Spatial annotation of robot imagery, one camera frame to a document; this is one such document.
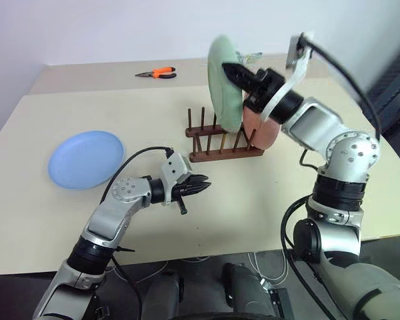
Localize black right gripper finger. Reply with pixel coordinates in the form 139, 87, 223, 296
222, 61, 256, 92

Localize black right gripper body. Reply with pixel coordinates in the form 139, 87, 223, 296
242, 67, 287, 112

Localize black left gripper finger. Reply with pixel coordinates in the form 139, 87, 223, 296
185, 173, 211, 188
185, 181, 213, 198

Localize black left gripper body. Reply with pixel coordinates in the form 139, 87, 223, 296
171, 181, 194, 215

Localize green plate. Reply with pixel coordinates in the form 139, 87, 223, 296
207, 34, 245, 133

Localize wooden dish rack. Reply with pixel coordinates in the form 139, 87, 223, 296
185, 107, 265, 164

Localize small clear plastic wrapper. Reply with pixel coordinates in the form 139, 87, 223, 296
236, 51, 265, 67

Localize pink plate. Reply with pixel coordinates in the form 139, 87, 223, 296
242, 89, 281, 149

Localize blue plate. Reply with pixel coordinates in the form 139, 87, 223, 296
47, 130, 126, 191

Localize dark grey rounded shape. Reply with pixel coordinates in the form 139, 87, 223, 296
221, 262, 276, 320
142, 269, 185, 320

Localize small black box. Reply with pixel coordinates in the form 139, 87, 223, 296
269, 287, 294, 320

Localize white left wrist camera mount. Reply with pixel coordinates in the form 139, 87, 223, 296
159, 152, 193, 205

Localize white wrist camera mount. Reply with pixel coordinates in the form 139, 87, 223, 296
259, 31, 316, 123
159, 152, 193, 205

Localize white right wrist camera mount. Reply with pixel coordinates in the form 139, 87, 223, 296
259, 31, 316, 123

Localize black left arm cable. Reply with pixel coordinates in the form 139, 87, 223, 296
99, 146, 174, 204

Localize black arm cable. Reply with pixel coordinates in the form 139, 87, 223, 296
99, 146, 174, 204
298, 33, 384, 143

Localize orange handled pliers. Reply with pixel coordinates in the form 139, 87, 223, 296
134, 66, 178, 81

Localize black right elbow cable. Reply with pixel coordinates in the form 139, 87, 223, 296
280, 195, 325, 320

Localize white floor cable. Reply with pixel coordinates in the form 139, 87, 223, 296
247, 249, 293, 285

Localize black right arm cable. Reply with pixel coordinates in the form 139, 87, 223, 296
298, 33, 384, 143

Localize black metal frame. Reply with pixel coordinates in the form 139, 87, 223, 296
361, 42, 400, 135

